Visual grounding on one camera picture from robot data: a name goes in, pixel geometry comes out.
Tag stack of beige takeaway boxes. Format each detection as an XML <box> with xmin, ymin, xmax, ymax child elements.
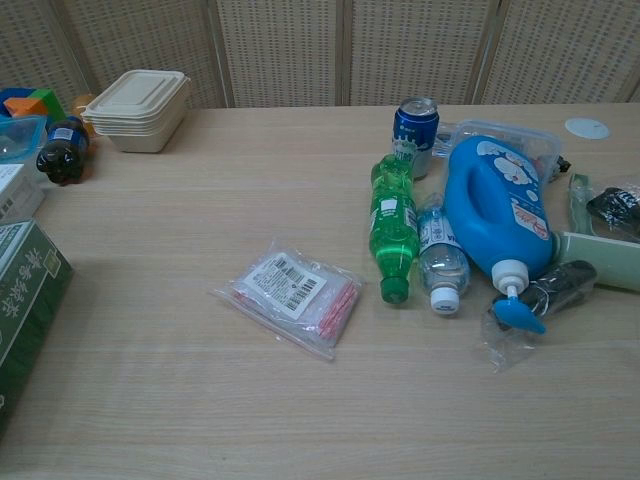
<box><xmin>81</xmin><ymin>69</ymin><xmax>193</xmax><ymax>154</ymax></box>

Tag pale green long box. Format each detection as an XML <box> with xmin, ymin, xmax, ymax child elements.
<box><xmin>553</xmin><ymin>229</ymin><xmax>640</xmax><ymax>294</ymax></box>

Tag green plastic soda bottle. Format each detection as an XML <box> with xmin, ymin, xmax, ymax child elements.
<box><xmin>370</xmin><ymin>153</ymin><xmax>421</xmax><ymax>305</ymax></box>

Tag dark soda bottle blue label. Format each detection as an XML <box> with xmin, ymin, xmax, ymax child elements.
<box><xmin>35</xmin><ymin>115</ymin><xmax>92</xmax><ymax>187</ymax></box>

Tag blue detergent pump bottle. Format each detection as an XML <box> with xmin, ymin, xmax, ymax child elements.
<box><xmin>442</xmin><ymin>135</ymin><xmax>557</xmax><ymax>335</ymax></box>

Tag pack of red-striped zip bags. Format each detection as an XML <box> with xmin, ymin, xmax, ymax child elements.
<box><xmin>208</xmin><ymin>238</ymin><xmax>365</xmax><ymax>362</ymax></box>

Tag clear container with blue lid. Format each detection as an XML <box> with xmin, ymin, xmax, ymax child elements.
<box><xmin>0</xmin><ymin>114</ymin><xmax>48</xmax><ymax>167</ymax></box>

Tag green tea box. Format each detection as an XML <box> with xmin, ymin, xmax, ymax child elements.
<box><xmin>0</xmin><ymin>217</ymin><xmax>75</xmax><ymax>437</ymax></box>

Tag clear water bottle white cap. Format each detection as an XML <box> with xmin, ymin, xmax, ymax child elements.
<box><xmin>416</xmin><ymin>193</ymin><xmax>473</xmax><ymax>316</ymax></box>

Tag clear plastic food container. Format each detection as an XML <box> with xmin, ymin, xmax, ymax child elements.
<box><xmin>433</xmin><ymin>118</ymin><xmax>563</xmax><ymax>185</ymax></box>

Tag black item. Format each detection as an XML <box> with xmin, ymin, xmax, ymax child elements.
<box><xmin>585</xmin><ymin>182</ymin><xmax>640</xmax><ymax>233</ymax></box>

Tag colourful toy blocks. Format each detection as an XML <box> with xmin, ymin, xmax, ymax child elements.
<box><xmin>0</xmin><ymin>86</ymin><xmax>67</xmax><ymax>120</ymax></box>

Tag pale green strap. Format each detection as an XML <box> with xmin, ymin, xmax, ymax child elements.
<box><xmin>566</xmin><ymin>172</ymin><xmax>597</xmax><ymax>236</ymax></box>

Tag perforated folding screen panel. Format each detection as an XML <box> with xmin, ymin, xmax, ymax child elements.
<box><xmin>0</xmin><ymin>0</ymin><xmax>86</xmax><ymax>97</ymax></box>
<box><xmin>214</xmin><ymin>0</ymin><xmax>352</xmax><ymax>109</ymax></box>
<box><xmin>51</xmin><ymin>0</ymin><xmax>230</xmax><ymax>110</ymax></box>
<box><xmin>473</xmin><ymin>0</ymin><xmax>640</xmax><ymax>106</ymax></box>
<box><xmin>343</xmin><ymin>0</ymin><xmax>502</xmax><ymax>107</ymax></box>

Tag black cylinder in clear bag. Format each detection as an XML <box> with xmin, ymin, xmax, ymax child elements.
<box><xmin>478</xmin><ymin>259</ymin><xmax>599</xmax><ymax>375</ymax></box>

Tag white cardboard box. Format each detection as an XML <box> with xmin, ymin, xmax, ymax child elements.
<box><xmin>0</xmin><ymin>162</ymin><xmax>47</xmax><ymax>222</ymax></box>

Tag white round disc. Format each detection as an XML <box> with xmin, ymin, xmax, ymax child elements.
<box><xmin>564</xmin><ymin>117</ymin><xmax>612</xmax><ymax>141</ymax></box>

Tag blue drink can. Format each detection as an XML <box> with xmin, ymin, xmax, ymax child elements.
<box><xmin>390</xmin><ymin>97</ymin><xmax>441</xmax><ymax>182</ymax></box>

